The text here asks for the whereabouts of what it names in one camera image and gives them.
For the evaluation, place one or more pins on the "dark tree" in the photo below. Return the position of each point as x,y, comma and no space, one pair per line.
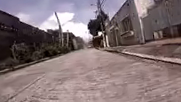
94,26

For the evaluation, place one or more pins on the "grey cobbled road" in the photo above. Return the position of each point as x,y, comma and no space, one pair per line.
92,77

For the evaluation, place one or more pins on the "utility pole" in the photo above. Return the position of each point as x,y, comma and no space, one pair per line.
101,22

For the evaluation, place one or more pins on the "leaning pale pole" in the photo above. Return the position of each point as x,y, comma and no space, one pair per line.
59,29

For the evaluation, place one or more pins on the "beige gabled building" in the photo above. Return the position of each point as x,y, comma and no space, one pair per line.
125,24

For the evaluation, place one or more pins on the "row of bushes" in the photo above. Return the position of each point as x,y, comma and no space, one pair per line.
28,55

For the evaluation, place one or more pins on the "pale concrete kerb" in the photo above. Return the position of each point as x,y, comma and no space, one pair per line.
153,58

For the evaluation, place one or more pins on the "kerb strip beside bushes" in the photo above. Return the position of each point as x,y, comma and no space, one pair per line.
10,69

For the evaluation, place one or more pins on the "grey concrete pavement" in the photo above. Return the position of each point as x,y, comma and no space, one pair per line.
175,50

